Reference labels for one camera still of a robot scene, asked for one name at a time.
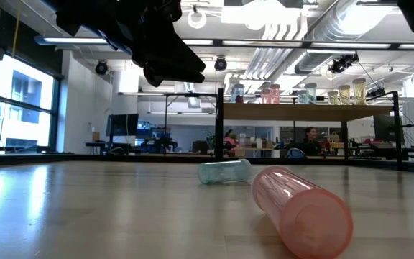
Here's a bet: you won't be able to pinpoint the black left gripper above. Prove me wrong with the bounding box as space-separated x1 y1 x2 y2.
120 0 206 88

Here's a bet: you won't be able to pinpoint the tall yellow medicine bottle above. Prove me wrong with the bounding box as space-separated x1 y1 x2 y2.
352 78 367 106

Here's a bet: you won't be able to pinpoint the pink bottle with round tablets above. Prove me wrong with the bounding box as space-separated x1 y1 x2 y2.
252 165 354 259

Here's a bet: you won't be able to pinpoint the pale blue medicine bottle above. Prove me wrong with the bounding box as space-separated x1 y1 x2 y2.
197 158 253 186

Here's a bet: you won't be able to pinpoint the black ceiling spotlight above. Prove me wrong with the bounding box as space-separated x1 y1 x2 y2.
213 56 228 72
95 60 109 76

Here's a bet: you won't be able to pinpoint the hanging white light bar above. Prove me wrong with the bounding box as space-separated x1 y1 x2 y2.
118 91 166 96

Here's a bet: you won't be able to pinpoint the round white ceiling lamp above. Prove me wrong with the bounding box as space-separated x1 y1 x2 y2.
187 9 208 29

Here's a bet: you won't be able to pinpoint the black computer monitor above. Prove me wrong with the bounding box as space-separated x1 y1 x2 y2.
373 114 406 144
106 114 139 137

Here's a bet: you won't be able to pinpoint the person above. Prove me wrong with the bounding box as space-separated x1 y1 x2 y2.
302 126 323 156
223 129 239 156

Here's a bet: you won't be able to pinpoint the black ceiling track lights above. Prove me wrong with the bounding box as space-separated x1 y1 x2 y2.
366 87 387 98
328 53 359 75

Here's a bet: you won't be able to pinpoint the dark office desk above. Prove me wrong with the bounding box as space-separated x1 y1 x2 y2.
84 140 147 155

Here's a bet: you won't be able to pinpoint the long ceiling light strip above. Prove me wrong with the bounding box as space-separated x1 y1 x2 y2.
34 35 414 50

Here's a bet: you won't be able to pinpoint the blue round object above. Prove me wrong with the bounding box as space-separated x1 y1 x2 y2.
286 147 307 160

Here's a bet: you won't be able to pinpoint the large office window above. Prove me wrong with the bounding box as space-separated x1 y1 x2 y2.
0 53 63 152

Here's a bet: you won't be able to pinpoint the silver ceiling air duct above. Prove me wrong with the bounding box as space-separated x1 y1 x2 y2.
295 0 395 75

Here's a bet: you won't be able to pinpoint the wooden shelf with black frame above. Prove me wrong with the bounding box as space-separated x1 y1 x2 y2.
215 88 404 172

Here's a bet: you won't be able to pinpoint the yellow hanging cable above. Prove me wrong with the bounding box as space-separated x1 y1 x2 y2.
11 0 23 58

